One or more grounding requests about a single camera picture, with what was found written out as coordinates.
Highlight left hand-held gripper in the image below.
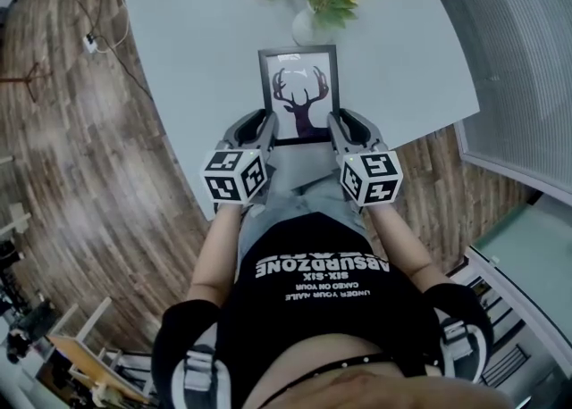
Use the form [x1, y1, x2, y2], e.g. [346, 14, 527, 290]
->
[199, 107, 278, 214]

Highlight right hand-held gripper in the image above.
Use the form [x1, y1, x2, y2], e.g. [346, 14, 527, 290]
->
[325, 107, 404, 210]

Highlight framed deer antler picture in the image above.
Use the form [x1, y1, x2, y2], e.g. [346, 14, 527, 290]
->
[257, 44, 339, 147]

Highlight person's left forearm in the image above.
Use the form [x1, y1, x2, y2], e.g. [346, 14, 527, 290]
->
[185, 204, 245, 310]

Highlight person's right forearm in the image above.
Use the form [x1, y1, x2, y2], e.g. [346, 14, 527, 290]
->
[368, 204, 448, 292]

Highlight round white table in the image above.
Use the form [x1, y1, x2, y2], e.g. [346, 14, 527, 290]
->
[119, 0, 482, 223]

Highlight light blue jeans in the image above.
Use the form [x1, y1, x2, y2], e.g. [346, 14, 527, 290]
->
[236, 146, 372, 265]

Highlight white round vase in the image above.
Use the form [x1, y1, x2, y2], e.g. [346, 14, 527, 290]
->
[290, 7, 334, 46]

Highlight black printed shirt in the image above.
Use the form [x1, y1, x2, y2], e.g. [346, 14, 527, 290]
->
[151, 213, 495, 409]

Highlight frosted glass partition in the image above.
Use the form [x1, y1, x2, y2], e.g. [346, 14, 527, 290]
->
[410, 0, 572, 203]

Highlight glass top cabinet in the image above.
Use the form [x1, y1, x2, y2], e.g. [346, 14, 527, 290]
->
[446, 195, 572, 399]

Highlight wooden stand base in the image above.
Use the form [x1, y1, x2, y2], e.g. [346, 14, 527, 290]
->
[0, 62, 55, 103]

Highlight white metal rack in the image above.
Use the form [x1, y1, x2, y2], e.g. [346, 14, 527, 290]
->
[44, 297, 157, 409]

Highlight wooden board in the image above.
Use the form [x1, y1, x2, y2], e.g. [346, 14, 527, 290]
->
[46, 333, 153, 406]

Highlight black floor cable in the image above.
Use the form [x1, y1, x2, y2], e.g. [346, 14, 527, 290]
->
[44, 0, 156, 103]

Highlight white floor cable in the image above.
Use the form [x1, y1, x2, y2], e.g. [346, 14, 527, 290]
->
[94, 0, 131, 54]

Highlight black studded strap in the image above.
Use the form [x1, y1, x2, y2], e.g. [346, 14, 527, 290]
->
[258, 351, 399, 409]

